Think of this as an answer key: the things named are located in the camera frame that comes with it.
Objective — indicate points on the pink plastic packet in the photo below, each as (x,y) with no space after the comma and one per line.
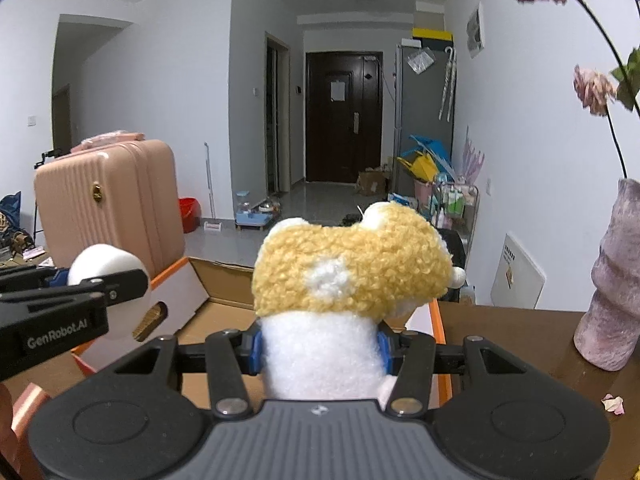
(107,141)

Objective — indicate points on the clear plastic bag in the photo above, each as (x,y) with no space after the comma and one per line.
(420,60)

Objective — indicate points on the yellow and black box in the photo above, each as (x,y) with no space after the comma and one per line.
(432,37)

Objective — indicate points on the pink plastic bin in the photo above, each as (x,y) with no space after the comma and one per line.
(422,192)

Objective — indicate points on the white folded umbrella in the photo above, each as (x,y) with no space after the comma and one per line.
(447,85)

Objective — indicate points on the blue and white package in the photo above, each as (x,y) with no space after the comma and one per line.
(402,200)

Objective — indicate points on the person's left hand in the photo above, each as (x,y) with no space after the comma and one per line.
(25,410)

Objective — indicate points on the white electrical wall panel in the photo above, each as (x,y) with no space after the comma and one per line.
(475,30)

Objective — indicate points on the pink ribbed suitcase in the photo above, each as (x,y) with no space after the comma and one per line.
(115,195)

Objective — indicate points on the brown cardboard box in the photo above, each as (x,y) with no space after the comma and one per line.
(371,184)

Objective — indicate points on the fallen pink petal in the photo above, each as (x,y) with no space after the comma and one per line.
(612,404)

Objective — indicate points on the metal trolley with bottles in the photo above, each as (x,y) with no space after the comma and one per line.
(452,205)

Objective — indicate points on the blue pet water feeder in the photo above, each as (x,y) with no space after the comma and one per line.
(250,219)

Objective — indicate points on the white flat panel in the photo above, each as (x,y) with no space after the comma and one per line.
(517,275)

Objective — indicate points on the orange cardboard box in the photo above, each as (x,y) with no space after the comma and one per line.
(220,320)

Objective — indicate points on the yellow and white plush toy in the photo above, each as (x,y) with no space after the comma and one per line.
(350,270)

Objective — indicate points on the blue bag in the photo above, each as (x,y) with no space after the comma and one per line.
(10,210)

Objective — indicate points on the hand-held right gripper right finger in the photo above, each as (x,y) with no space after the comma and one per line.
(384,355)

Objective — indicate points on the white foam sponge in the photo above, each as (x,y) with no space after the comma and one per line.
(105,260)

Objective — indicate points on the blue plastic stool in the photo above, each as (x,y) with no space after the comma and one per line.
(435,147)

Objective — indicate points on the dark interior doorway frame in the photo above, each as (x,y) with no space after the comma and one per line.
(272,110)

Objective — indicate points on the white mop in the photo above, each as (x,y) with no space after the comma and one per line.
(212,225)

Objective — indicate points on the grey refrigerator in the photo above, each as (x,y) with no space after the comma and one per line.
(425,110)

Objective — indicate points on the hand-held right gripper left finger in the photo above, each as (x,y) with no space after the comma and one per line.
(255,355)

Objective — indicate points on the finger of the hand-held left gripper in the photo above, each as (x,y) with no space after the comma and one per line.
(120,285)
(59,278)

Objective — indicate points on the red bucket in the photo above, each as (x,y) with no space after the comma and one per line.
(190,215)

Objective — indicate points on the pink textured vase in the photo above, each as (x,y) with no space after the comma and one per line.
(615,285)

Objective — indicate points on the white paper notice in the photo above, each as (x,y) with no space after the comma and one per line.
(338,91)

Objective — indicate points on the purple feather wall decoration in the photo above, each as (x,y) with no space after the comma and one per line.
(474,160)

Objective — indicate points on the dark wooden entrance door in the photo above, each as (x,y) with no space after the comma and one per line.
(320,125)

